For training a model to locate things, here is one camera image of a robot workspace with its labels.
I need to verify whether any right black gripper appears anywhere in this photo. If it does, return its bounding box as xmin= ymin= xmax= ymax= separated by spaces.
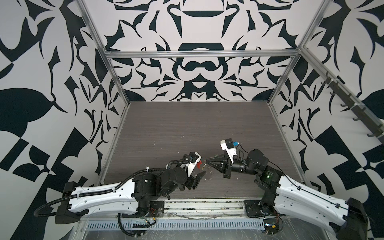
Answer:
xmin=208 ymin=152 xmax=261 ymax=180

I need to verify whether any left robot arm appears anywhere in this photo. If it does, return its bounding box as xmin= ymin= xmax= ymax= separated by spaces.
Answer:
xmin=34 ymin=166 xmax=206 ymax=225

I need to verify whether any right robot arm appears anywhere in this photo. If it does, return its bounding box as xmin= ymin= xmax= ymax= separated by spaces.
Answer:
xmin=206 ymin=149 xmax=369 ymax=240

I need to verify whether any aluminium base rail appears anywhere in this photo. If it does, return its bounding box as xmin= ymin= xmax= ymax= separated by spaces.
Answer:
xmin=76 ymin=197 xmax=332 ymax=221

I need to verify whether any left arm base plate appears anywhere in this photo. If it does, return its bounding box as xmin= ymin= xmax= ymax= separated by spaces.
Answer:
xmin=136 ymin=201 xmax=165 ymax=217

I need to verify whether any white slotted cable duct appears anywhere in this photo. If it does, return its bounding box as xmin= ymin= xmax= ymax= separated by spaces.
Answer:
xmin=87 ymin=219 xmax=265 ymax=231

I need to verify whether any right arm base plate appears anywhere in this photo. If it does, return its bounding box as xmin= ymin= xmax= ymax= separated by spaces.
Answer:
xmin=244 ymin=200 xmax=271 ymax=218

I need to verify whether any black wall hook rail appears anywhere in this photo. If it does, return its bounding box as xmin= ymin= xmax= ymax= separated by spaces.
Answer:
xmin=321 ymin=72 xmax=384 ymax=145

